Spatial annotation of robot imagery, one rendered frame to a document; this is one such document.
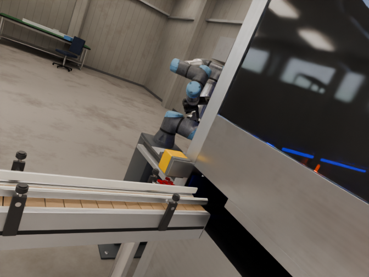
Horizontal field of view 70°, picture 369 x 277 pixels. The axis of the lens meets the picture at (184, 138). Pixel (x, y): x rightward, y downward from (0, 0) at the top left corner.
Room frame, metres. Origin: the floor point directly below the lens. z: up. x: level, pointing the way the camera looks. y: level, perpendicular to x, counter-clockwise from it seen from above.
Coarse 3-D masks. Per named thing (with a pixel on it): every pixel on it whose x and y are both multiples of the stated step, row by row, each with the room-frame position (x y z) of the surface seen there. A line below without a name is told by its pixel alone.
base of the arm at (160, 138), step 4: (160, 128) 1.73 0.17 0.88; (156, 132) 1.75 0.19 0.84; (160, 132) 1.71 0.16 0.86; (164, 132) 1.70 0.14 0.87; (168, 132) 1.70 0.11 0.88; (156, 136) 1.71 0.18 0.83; (160, 136) 1.70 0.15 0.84; (164, 136) 1.69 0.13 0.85; (168, 136) 1.70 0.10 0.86; (172, 136) 1.72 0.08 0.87; (156, 140) 1.69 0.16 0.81; (160, 140) 1.70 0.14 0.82; (164, 140) 1.69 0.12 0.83; (168, 140) 1.70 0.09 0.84; (172, 140) 1.72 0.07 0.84; (160, 144) 1.68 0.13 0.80; (164, 144) 1.68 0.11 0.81; (168, 144) 1.69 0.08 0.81; (172, 144) 1.73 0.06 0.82
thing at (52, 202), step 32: (0, 192) 0.44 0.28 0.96; (32, 192) 0.47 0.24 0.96; (64, 192) 0.51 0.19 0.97; (96, 192) 0.55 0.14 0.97; (128, 192) 0.68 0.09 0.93; (160, 192) 0.76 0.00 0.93; (192, 192) 0.81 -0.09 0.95; (0, 224) 0.42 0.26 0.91; (32, 224) 0.46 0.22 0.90; (64, 224) 0.49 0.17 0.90; (96, 224) 0.54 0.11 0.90; (128, 224) 0.59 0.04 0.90; (160, 224) 0.64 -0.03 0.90; (192, 224) 0.72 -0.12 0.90
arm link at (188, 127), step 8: (208, 64) 1.81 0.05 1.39; (216, 64) 1.82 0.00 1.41; (216, 72) 1.79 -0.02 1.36; (208, 80) 1.79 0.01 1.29; (216, 80) 1.78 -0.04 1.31; (208, 88) 1.77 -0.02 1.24; (192, 112) 1.74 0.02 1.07; (200, 112) 1.73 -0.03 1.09; (184, 120) 1.71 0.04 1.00; (192, 120) 1.69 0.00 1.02; (184, 128) 1.68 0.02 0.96; (192, 128) 1.68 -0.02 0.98; (184, 136) 1.70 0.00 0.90; (192, 136) 1.67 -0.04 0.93
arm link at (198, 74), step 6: (192, 66) 1.46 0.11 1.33; (204, 66) 1.46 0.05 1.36; (192, 72) 1.44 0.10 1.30; (198, 72) 1.44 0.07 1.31; (204, 72) 1.44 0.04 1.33; (210, 72) 1.47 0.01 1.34; (192, 78) 1.45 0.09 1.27; (198, 78) 1.42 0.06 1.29; (204, 78) 1.43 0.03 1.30; (204, 84) 1.44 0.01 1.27
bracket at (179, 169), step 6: (174, 162) 0.83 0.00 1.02; (180, 162) 0.84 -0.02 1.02; (186, 162) 0.86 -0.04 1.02; (174, 168) 0.83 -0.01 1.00; (180, 168) 0.85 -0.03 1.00; (186, 168) 0.86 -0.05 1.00; (192, 168) 0.88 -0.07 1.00; (168, 174) 0.83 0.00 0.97; (174, 174) 0.84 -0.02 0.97; (180, 174) 0.85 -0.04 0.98; (186, 174) 0.87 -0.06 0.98
